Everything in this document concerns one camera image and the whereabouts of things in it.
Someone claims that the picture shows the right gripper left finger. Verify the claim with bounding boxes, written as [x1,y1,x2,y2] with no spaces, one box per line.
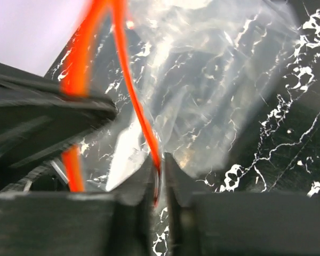
[106,156,156,255]

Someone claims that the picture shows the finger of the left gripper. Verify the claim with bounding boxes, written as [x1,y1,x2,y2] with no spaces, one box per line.
[0,63,116,169]

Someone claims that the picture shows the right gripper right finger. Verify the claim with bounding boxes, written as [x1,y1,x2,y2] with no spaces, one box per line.
[164,153,201,255]

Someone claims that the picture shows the clear bag orange zipper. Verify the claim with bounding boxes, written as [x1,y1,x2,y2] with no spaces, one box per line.
[61,1,299,191]

